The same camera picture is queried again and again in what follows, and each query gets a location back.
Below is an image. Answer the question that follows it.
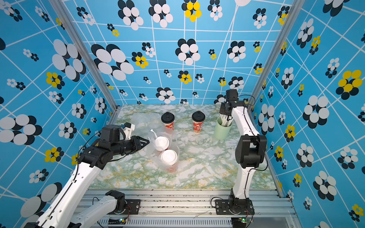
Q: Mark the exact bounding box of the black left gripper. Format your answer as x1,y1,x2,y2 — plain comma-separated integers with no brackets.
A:
113,134,151,156

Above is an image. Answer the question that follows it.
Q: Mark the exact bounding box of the translucent plastic carrier bag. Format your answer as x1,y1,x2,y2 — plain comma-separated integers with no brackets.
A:
145,128,180,173

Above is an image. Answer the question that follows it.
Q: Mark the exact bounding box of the red cup white lid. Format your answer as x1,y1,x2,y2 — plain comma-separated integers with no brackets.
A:
155,136,170,155

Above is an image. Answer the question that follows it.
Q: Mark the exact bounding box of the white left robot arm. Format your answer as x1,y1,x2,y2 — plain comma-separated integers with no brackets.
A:
24,123,150,228

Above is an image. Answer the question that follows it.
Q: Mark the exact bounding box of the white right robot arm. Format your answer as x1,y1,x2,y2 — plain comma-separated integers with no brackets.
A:
220,89,267,215

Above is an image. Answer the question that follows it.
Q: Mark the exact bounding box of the white paper straws bundle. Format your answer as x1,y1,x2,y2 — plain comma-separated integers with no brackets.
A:
220,114,233,127

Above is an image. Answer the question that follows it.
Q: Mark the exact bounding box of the green straw holder cup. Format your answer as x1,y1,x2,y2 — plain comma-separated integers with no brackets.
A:
214,117,232,140

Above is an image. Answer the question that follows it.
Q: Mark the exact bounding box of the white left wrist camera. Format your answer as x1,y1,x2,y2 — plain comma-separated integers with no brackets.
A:
122,122,136,140

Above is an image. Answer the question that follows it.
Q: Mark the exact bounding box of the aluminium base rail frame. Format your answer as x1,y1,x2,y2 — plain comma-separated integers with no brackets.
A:
76,188,303,228

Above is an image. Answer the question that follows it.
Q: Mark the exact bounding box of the aluminium right corner post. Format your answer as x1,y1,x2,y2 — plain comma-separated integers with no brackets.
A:
248,0,305,106

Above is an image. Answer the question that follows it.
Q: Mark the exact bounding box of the aluminium corner post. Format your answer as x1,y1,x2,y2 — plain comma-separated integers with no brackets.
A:
50,1,118,112
248,0,305,106

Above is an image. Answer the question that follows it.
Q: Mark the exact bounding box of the aluminium left corner post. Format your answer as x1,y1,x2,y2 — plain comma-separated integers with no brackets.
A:
50,1,118,112

